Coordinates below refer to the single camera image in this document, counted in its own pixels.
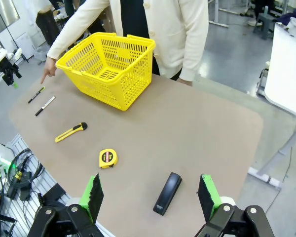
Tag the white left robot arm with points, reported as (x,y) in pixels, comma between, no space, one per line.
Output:
(0,54)

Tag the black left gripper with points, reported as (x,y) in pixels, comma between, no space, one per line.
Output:
(7,66)

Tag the large white table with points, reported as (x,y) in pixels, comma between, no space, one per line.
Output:
(286,69)

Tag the yellow tape measure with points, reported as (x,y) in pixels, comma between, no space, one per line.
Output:
(108,158)

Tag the yellow utility knife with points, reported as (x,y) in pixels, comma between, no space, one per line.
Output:
(69,133)

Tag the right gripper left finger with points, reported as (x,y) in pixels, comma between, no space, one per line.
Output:
(64,222)

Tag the dark navy cloth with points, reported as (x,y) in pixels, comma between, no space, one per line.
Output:
(289,18)

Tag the black power adapter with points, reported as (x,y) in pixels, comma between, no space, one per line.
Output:
(25,185)

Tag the aluminium base plate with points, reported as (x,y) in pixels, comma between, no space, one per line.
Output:
(17,214)

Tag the grey plastic stool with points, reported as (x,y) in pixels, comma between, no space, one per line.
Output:
(262,24)

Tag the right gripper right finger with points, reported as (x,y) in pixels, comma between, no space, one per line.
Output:
(236,222)

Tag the black stapler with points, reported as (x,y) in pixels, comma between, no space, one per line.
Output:
(167,195)

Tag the person's right hand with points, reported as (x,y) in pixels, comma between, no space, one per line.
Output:
(50,67)

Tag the person's left hand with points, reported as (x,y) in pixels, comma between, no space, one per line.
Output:
(186,82)

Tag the person in white cardigan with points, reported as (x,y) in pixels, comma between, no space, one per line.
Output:
(172,37)

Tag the black flat box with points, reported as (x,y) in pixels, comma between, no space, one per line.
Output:
(53,193)

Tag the black marker with yellow end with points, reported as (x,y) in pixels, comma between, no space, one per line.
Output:
(35,95)

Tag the yellow plastic shopping basket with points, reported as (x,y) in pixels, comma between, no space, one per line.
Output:
(93,84)

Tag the person's left forearm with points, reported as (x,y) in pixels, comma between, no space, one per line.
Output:
(195,59)

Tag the black and white marker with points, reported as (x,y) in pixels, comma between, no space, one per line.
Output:
(45,106)

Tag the person's right forearm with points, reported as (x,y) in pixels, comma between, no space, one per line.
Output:
(66,37)

